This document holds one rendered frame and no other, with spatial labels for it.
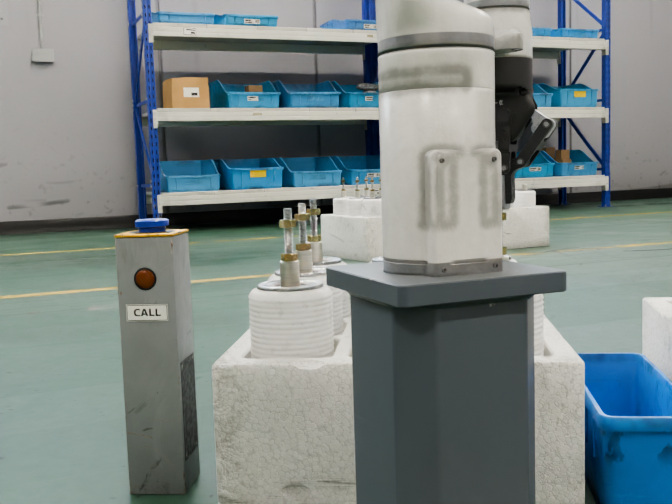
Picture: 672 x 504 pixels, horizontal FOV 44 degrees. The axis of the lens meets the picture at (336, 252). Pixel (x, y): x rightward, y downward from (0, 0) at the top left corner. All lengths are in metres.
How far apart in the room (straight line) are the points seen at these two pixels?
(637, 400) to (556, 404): 0.33
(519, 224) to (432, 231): 3.17
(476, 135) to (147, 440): 0.58
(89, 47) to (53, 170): 0.89
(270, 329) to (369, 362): 0.27
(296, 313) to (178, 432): 0.22
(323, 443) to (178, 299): 0.25
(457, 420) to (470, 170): 0.19
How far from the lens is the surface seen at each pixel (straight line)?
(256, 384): 0.90
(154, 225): 1.01
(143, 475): 1.06
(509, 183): 0.93
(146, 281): 1.00
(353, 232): 3.43
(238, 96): 5.63
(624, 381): 1.22
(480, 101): 0.65
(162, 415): 1.03
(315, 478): 0.92
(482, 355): 0.64
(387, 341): 0.64
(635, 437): 0.93
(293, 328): 0.91
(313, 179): 5.76
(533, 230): 3.84
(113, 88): 6.18
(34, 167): 6.10
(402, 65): 0.65
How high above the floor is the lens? 0.38
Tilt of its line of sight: 6 degrees down
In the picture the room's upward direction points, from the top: 2 degrees counter-clockwise
